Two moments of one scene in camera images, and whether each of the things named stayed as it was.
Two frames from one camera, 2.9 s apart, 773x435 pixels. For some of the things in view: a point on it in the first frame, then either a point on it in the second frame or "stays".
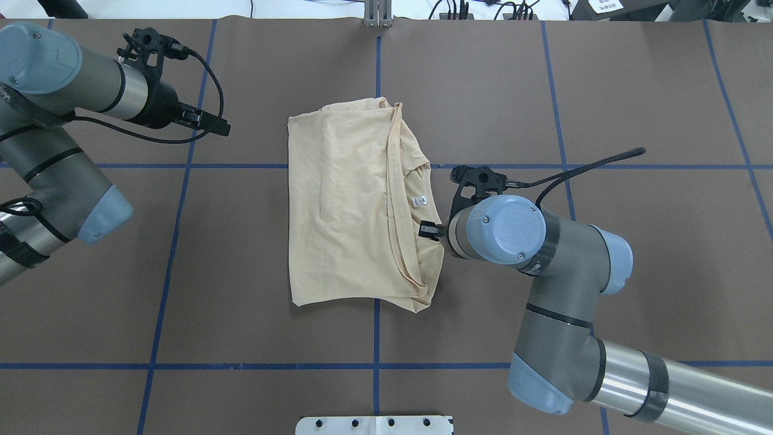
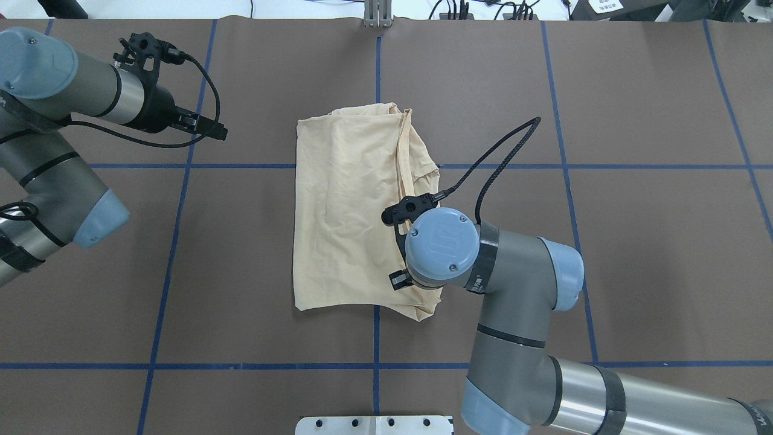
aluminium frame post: (377, 13) stays
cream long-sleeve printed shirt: (359, 189) stays
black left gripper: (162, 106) stays
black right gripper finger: (429, 229) -> (400, 279)
